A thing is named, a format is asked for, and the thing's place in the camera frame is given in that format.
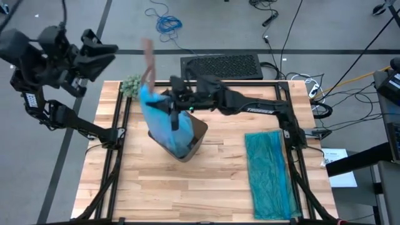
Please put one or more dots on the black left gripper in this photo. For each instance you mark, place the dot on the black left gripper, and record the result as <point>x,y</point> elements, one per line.
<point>59,56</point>

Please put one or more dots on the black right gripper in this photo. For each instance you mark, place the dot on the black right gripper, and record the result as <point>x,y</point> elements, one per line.
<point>184,93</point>

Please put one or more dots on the light blue trash bag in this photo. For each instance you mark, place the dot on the light blue trash bag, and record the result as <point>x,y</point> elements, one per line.
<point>159,122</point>

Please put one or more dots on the dark grey trash bin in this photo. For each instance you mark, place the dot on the dark grey trash bin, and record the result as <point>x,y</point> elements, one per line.
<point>200,131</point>

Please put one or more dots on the teal trash bag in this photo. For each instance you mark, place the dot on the teal trash bag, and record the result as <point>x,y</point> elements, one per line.
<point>265,175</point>

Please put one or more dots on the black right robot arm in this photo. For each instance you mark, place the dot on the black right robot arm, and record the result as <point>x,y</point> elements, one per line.
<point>256,107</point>

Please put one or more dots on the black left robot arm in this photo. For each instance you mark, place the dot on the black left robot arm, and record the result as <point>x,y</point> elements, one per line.
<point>72,122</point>

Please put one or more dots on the green artificial potted plant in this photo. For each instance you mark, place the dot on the green artificial potted plant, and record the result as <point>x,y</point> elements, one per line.
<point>130,86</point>

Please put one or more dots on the black perforated floor mat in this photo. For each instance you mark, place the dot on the black perforated floor mat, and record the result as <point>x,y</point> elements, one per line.
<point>237,65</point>

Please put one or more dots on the white power strip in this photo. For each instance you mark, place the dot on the white power strip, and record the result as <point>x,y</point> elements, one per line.
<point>313,90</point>

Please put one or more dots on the white printed paper sheet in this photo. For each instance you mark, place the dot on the white printed paper sheet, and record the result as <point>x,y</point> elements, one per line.
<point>340,179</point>

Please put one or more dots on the black desk bar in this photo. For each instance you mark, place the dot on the black desk bar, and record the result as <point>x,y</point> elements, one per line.
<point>359,159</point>

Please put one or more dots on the black stand pole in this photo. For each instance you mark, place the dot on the black stand pole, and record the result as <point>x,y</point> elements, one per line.
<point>368,47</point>

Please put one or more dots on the black desk device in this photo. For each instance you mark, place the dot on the black desk device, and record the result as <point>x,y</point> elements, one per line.
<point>389,84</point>

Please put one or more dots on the grey cabinet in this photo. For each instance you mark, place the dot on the grey cabinet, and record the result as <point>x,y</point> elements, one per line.
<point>389,193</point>

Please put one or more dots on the black stand foot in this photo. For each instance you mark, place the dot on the black stand foot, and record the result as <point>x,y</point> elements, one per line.
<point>379,9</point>

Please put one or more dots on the black aluminium support frame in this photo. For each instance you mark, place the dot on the black aluminium support frame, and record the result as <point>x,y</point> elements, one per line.
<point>110,175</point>
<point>307,200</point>

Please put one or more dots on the black aluminium cross rail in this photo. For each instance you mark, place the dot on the black aluminium cross rail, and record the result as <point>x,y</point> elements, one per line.
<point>256,83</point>
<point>156,223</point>

